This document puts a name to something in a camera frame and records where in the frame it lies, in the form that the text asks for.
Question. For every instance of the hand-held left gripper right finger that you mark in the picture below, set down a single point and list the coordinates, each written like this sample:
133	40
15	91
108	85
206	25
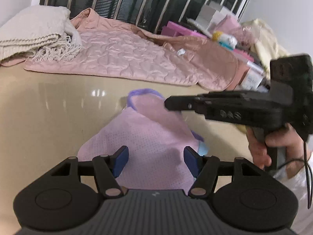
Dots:
192	160

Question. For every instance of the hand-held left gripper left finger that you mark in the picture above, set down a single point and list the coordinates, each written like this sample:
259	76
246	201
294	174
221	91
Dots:
121	158

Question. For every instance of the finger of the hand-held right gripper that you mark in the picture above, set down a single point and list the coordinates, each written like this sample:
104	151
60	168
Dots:
181	102

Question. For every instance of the pink blue sleeveless top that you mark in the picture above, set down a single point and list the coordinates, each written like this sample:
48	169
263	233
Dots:
146	137

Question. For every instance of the person's right hand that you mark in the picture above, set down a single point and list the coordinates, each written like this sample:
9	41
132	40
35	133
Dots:
273	139

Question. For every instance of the white printed box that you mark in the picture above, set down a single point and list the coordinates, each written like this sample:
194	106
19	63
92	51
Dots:
253	77

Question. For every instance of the pink storage box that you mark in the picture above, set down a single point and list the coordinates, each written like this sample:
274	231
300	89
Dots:
240	73

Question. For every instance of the pale yellow cloth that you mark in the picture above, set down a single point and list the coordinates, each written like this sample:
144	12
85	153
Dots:
266	41

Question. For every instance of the magenta box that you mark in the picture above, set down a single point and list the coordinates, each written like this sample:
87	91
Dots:
176	28

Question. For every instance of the white alpaca plush toy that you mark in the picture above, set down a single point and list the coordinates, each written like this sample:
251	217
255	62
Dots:
227	40

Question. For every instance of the pink quilted jacket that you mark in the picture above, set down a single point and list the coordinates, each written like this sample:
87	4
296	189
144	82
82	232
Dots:
117	53

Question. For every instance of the plastic bag with pink contents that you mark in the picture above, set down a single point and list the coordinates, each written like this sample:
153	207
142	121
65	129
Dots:
242	33

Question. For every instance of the white cardboard box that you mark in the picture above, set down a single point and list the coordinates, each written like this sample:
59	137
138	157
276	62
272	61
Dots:
220	6
205	16

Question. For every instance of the pink pouch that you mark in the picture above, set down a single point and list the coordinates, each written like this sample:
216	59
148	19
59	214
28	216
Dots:
229	23

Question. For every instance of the metal window grille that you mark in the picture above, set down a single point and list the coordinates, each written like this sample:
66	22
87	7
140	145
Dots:
137	0

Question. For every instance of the cream knit blanket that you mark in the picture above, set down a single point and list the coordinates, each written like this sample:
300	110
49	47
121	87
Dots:
31	27

